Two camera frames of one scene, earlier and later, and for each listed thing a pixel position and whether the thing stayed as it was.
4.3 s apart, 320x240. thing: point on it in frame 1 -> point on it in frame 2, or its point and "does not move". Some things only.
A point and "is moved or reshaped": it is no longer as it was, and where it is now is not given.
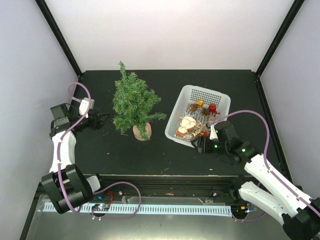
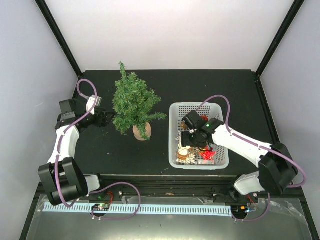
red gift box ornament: (212, 108) -> (204, 118)
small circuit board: (101, 207) does not move
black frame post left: (60, 36) does not move
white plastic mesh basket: (196, 108) is moved or reshaped
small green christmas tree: (135, 105) does not move
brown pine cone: (193, 107) -> (183, 125)
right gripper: (202, 143) -> (185, 141)
